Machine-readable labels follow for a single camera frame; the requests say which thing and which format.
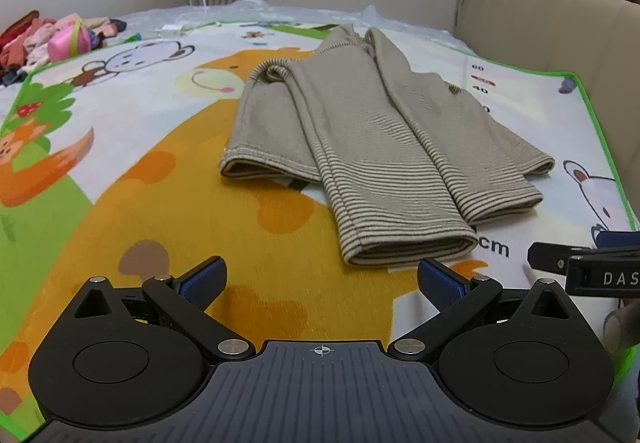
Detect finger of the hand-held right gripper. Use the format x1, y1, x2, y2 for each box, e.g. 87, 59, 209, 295
527, 243, 640, 297
595, 229, 640, 250

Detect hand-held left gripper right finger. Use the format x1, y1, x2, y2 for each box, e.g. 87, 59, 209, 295
389, 257, 576, 364

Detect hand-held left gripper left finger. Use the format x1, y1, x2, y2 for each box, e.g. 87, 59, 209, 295
72, 256, 256, 363

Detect beige striped pants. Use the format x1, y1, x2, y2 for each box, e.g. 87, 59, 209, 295
218, 23, 556, 268

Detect pile of colourful clothes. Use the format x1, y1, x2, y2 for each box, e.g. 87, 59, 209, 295
0, 10, 127, 86

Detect grey tube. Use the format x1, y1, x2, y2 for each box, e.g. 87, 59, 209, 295
602, 298, 640, 355

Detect cartoon animal play mat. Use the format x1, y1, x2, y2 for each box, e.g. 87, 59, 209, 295
0, 16, 640, 443

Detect beige sofa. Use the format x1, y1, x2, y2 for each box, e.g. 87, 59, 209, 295
455, 0, 640, 234

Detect pink toy bucket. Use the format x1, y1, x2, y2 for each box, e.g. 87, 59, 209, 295
48, 20, 94, 60

